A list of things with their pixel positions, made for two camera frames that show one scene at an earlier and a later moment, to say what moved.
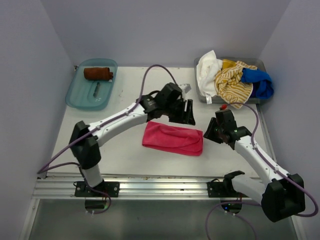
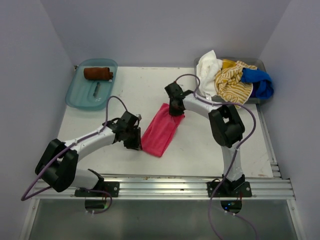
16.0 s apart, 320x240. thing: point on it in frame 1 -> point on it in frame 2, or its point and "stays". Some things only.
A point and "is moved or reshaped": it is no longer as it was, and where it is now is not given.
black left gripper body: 176,112 -> 131,139
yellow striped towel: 229,87 stays
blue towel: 264,87 stays
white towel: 206,68 stays
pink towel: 174,138 is moved or reshaped
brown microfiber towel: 98,73 stays
